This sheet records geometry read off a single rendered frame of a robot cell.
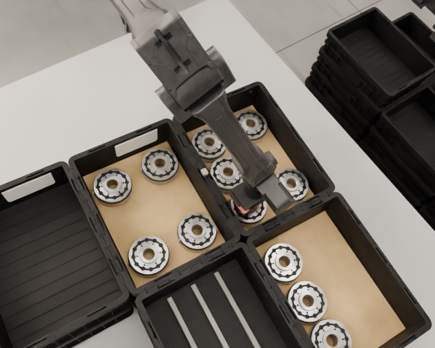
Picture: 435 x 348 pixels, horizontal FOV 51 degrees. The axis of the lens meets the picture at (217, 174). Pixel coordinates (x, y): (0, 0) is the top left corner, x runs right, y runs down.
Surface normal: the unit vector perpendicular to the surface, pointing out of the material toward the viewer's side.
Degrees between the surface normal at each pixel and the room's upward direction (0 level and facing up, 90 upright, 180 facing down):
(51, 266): 0
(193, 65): 57
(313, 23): 0
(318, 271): 0
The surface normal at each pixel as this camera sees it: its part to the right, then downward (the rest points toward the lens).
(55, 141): 0.11, -0.44
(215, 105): 0.52, 0.72
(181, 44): 0.32, 0.49
